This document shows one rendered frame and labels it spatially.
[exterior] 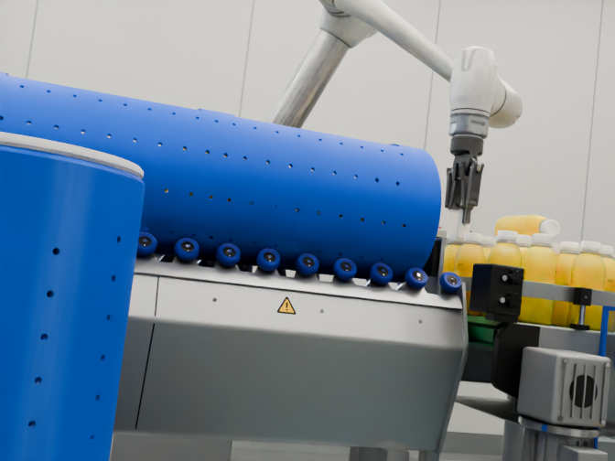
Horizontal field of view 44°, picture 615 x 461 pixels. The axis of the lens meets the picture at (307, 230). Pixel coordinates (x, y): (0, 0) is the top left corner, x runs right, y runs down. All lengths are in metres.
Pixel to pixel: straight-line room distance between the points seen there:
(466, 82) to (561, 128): 3.41
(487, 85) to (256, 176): 0.66
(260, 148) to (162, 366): 0.42
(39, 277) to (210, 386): 0.65
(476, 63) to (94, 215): 1.16
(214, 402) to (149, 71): 3.13
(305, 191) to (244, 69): 3.08
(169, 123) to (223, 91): 3.02
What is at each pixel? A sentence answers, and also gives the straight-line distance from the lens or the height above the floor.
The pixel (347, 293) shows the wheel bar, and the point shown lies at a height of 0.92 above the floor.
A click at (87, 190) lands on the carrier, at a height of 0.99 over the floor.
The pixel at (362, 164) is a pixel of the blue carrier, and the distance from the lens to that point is 1.42.
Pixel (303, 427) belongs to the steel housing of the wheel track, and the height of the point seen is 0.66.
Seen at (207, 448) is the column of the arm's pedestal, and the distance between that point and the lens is 1.98.
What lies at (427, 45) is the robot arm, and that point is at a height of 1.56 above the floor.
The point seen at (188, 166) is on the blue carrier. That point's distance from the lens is 1.32.
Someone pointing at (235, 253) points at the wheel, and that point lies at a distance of 1.36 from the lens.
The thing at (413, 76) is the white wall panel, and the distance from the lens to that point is 4.72.
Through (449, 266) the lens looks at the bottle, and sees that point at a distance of 1.72.
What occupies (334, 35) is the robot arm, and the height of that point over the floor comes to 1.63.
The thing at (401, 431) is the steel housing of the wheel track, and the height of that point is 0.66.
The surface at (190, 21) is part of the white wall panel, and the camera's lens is 4.44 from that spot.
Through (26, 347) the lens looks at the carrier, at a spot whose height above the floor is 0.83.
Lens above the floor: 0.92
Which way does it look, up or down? 4 degrees up
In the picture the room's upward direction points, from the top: 7 degrees clockwise
